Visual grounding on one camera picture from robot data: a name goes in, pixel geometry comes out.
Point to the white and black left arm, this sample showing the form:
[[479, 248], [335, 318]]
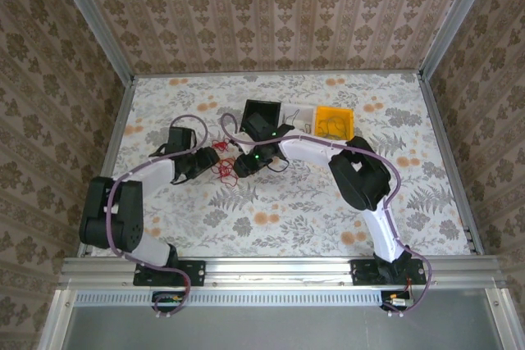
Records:
[[156, 169]]

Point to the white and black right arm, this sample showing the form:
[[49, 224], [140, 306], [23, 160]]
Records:
[[307, 149]]

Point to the black plastic bin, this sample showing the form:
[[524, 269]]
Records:
[[262, 107]]

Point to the floral patterned table cover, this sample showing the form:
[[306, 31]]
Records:
[[287, 210]]

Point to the white plastic bin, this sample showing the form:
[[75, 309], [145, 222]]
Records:
[[289, 109]]

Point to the yellow plastic bin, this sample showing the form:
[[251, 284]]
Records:
[[324, 113]]

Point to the grey metal front panel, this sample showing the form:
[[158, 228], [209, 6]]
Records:
[[279, 327]]

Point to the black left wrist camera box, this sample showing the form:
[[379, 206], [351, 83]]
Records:
[[181, 137]]

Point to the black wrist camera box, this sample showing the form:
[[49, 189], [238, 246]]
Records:
[[258, 124], [181, 137]]

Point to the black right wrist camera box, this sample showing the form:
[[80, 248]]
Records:
[[258, 124]]

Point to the aluminium frame left side rail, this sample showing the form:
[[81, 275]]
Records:
[[119, 133]]

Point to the aluminium frame rail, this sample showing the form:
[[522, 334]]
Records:
[[279, 74], [119, 133], [279, 270], [447, 153]]

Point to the aluminium frame back rail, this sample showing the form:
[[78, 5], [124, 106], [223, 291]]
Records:
[[279, 74]]

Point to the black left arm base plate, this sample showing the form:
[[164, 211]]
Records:
[[193, 272]]

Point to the aluminium frame front rail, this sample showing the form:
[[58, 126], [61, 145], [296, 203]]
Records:
[[279, 270]]

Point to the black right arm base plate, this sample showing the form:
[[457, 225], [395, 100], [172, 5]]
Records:
[[361, 272]]

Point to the aluminium frame left post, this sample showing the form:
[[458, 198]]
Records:
[[90, 18]]

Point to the aluminium frame post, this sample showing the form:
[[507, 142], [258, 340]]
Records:
[[90, 18], [451, 18]]

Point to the aluminium frame right side rail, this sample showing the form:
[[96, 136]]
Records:
[[447, 153]]

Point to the aluminium frame right post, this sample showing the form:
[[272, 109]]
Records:
[[451, 18]]

